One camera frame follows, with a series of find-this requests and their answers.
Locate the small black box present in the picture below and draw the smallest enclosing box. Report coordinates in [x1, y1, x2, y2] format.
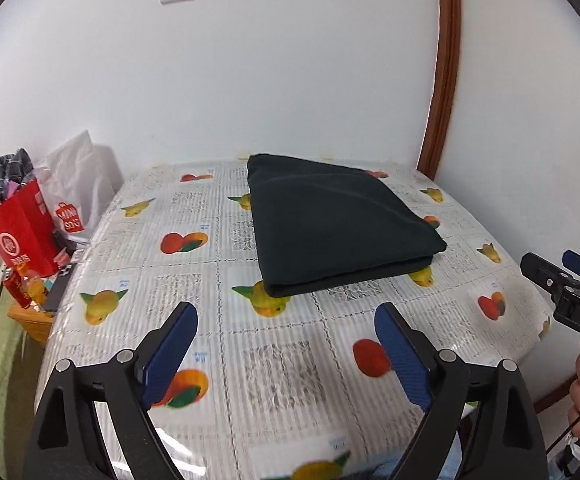
[51, 230, 78, 258]

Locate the orange drink bottle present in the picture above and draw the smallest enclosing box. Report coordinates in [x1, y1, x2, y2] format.
[22, 270, 48, 306]

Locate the black sweater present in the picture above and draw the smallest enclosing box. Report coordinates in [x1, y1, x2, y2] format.
[246, 154, 448, 298]

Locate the red soda can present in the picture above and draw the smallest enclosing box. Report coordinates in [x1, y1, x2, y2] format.
[4, 267, 33, 309]

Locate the brown wooden baseboard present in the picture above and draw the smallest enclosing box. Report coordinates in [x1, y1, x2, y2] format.
[534, 377, 573, 413]

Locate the phone in dark case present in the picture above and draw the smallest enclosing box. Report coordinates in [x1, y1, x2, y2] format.
[42, 262, 73, 311]

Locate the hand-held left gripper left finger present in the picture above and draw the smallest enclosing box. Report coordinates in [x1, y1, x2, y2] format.
[24, 301, 199, 480]

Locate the wooden nightstand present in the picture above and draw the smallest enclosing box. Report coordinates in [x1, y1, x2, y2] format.
[7, 300, 58, 347]

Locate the black cable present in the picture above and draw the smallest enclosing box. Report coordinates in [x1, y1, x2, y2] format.
[545, 400, 580, 471]

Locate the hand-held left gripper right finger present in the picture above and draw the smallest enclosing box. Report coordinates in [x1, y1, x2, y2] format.
[374, 301, 551, 480]

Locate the fruit printed tablecloth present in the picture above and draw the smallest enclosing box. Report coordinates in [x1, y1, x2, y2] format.
[34, 159, 553, 480]

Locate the green bed sheet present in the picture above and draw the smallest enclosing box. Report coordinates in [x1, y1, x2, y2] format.
[0, 300, 45, 461]

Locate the white plastic shopping bag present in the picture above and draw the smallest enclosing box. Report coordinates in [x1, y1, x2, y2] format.
[34, 130, 125, 243]

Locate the brown wooden door frame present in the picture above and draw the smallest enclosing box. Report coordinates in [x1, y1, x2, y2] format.
[416, 0, 463, 181]

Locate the red paper bag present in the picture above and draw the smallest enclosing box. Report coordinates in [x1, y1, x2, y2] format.
[0, 179, 63, 277]

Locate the grey plaid cloth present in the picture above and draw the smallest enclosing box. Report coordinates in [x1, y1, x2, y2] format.
[0, 149, 35, 213]

